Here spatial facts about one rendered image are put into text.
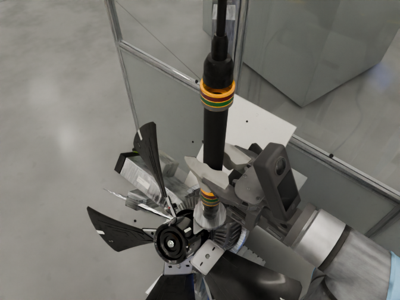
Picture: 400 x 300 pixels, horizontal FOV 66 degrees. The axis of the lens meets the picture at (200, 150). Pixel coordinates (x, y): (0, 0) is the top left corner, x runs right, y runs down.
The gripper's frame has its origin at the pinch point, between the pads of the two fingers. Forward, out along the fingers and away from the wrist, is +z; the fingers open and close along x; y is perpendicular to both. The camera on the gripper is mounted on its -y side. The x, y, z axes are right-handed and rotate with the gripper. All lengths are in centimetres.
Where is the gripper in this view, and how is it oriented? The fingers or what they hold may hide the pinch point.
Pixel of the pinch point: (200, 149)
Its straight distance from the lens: 51.4
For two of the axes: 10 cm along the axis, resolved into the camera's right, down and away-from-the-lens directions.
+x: 6.4, -6.1, 4.7
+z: -7.7, -5.1, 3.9
